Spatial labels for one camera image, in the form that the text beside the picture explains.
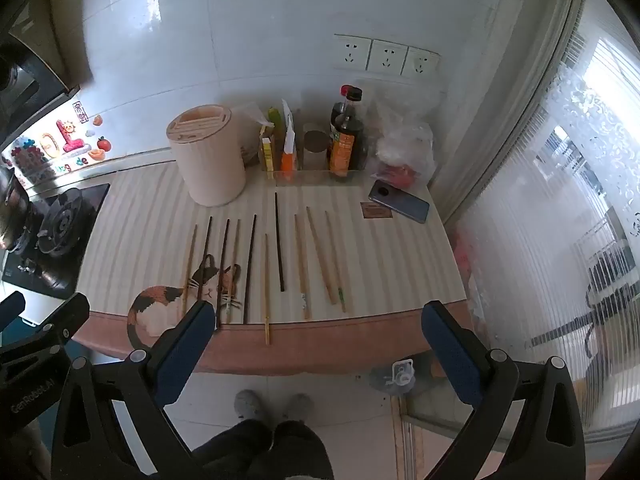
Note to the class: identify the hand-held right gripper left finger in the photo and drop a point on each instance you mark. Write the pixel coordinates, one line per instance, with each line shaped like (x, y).
(184, 355)

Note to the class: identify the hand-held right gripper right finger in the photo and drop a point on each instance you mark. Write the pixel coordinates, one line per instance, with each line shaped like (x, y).
(452, 355)

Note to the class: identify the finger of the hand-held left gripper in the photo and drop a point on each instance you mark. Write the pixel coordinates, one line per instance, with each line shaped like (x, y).
(11, 310)
(70, 317)

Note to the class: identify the dark wooden chopstick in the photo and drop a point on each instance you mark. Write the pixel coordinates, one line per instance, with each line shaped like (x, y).
(251, 260)
(206, 250)
(224, 255)

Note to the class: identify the black gas stove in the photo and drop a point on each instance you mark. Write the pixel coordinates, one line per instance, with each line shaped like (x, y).
(30, 277)

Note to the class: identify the white plastic hook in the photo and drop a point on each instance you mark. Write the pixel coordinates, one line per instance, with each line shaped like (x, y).
(403, 373)

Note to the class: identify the grey slipper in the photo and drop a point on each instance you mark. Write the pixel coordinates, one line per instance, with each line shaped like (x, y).
(248, 404)

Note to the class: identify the black stove burner grate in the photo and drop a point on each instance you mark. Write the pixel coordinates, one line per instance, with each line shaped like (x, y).
(62, 222)

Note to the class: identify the dark cooking pot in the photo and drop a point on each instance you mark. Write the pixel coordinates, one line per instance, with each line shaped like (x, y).
(12, 210)

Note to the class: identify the striped cat print table mat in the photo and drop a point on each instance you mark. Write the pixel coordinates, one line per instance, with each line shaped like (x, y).
(390, 270)

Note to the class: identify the person's legs black pants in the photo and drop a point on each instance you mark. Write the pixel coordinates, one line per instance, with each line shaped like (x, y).
(250, 452)

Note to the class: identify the frosted sliding glass door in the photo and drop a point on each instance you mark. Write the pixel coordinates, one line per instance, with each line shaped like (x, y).
(525, 260)

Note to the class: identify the thin black chopstick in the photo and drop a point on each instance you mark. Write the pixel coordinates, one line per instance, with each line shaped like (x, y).
(279, 240)

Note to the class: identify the light chopstick white mark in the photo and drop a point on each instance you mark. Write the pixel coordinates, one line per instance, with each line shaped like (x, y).
(300, 260)

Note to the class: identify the light chopstick green band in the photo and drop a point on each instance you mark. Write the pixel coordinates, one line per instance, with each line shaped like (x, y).
(334, 255)

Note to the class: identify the grey smartphone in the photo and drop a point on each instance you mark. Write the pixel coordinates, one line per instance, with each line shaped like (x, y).
(400, 202)

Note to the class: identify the small brown card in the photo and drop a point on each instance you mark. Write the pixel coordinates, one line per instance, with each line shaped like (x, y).
(376, 210)

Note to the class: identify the red packet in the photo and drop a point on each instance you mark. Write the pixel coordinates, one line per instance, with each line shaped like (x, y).
(400, 176)

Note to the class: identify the yellow box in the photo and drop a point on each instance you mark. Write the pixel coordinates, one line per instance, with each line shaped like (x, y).
(267, 155)

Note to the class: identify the orange and white packet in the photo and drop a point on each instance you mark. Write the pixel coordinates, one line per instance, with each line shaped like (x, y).
(288, 155)

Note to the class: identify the crumpled clear plastic bag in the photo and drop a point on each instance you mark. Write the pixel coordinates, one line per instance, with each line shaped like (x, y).
(405, 132)

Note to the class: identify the soy sauce bottle orange label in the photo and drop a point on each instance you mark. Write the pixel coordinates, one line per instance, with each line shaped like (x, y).
(340, 155)

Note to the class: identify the steel range hood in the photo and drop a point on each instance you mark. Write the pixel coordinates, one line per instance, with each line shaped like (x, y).
(30, 75)

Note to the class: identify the jar with brown lid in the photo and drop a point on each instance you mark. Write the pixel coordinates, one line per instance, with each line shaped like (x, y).
(315, 152)

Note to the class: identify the yellow green bottle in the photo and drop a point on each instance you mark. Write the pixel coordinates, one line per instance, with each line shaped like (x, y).
(276, 120)

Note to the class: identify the dark bottle red cap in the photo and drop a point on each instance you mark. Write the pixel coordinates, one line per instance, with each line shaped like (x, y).
(351, 92)

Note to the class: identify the colourful wall stickers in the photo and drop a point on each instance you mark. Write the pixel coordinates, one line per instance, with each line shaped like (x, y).
(65, 137)

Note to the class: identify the white wall socket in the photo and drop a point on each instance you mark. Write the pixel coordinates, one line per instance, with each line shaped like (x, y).
(352, 51)
(421, 63)
(386, 57)

